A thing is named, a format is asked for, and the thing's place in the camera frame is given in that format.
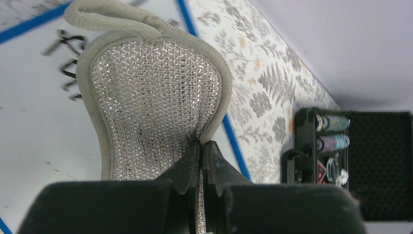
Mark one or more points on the black poker chip case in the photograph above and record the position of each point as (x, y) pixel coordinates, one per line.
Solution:
(368, 153)

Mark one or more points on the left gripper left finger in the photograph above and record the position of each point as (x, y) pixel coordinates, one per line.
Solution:
(165, 205)

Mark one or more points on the grey mesh sponge eraser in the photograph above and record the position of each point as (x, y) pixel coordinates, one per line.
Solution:
(149, 88)

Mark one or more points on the blue framed whiteboard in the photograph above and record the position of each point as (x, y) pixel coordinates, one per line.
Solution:
(95, 101)

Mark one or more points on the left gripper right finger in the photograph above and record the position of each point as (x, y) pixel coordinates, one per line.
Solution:
(235, 205)

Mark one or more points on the floral table mat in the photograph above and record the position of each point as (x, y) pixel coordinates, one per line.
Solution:
(267, 87)

